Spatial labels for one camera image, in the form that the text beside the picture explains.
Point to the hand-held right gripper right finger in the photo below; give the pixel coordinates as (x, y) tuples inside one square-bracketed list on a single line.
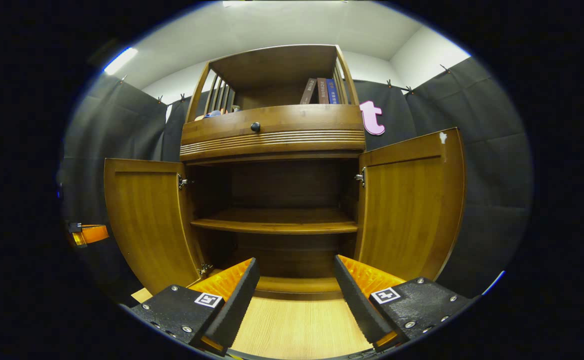
[(359, 305)]

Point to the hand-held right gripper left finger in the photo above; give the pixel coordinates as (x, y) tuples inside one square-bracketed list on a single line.
[(226, 310)]

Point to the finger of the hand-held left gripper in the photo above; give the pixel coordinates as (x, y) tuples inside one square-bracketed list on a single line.
[(78, 240), (95, 234)]

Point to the wooden shoe cabinet door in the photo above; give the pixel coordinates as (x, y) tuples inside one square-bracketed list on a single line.
[(146, 220), (407, 210)]

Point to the wooden double-door shoe cabinet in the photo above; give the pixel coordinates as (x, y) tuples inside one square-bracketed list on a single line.
[(276, 65)]

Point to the metal door hinge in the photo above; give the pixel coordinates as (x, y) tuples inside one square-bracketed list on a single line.
[(204, 269), (184, 181), (360, 177)]

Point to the wooden inner cabinet shelf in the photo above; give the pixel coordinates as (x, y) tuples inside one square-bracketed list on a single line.
[(276, 222)]

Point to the wooden ribbed cabinet drawer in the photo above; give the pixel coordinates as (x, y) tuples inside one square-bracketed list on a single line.
[(302, 122)]

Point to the blue cloth item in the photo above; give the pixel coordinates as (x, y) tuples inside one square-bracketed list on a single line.
[(212, 114)]

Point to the ceiling light strip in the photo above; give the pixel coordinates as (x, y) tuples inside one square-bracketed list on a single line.
[(120, 60)]

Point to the black backdrop cloth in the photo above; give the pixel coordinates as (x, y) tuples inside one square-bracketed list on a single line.
[(487, 175)]

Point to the black round drawer knob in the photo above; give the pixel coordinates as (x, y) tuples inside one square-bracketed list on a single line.
[(255, 127)]

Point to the blue book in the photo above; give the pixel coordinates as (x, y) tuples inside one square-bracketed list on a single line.
[(333, 91)]

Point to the reddish brown book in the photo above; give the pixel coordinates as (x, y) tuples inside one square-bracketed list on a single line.
[(323, 91)]

